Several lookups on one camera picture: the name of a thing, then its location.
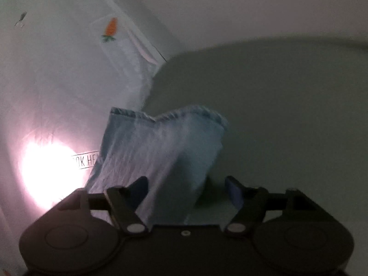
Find white carrot print sheet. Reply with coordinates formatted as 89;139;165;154
1;0;164;272

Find blue denim jeans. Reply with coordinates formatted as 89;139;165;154
86;106;228;227

